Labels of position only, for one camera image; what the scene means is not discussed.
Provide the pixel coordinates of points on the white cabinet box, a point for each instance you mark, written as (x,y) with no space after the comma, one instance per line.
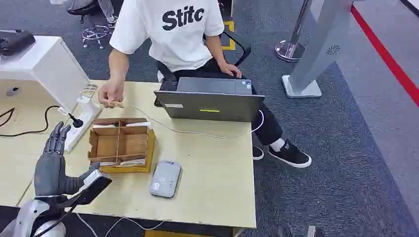
(49,68)

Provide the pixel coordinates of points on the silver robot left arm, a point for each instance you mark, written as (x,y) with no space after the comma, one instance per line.
(27,216)

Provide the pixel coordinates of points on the black device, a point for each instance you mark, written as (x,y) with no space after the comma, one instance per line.
(16,42)

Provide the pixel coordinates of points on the chrome stool base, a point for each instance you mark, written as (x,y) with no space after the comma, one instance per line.
(95,33)

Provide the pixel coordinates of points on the black chair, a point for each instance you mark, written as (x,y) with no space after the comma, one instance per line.
(240,49)

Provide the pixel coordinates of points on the seated person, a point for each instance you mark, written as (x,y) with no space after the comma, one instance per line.
(104,9)

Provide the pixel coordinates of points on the clear plug adapter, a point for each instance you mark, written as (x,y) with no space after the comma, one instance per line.
(87,93)

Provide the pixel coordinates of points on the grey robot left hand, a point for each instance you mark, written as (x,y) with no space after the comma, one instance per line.
(49,173)

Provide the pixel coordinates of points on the person's right hand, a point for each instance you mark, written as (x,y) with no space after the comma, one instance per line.
(111,93)

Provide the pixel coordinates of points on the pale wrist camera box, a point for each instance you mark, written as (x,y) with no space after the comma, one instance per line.
(96,186)

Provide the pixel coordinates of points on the wooden card box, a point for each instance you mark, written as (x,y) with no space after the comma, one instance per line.
(119,144)

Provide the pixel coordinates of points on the grey laptop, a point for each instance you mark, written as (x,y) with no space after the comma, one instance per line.
(209,106)

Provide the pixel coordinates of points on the white power strip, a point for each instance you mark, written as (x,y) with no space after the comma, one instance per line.
(82,126)

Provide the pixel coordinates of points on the white cards stack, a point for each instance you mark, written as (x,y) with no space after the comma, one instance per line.
(139,124)
(131,162)

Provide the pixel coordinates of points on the grey flat power bank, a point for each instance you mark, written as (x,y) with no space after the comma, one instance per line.
(165,179)

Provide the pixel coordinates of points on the grey round mouse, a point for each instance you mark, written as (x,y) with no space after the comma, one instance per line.
(13,91)

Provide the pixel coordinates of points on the person's left hand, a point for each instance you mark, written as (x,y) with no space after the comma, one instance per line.
(230,69)

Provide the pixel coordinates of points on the chrome stanchion post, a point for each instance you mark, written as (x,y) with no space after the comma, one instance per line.
(291,45)

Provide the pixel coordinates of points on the grey floor stand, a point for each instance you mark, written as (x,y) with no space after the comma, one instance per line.
(319,49)

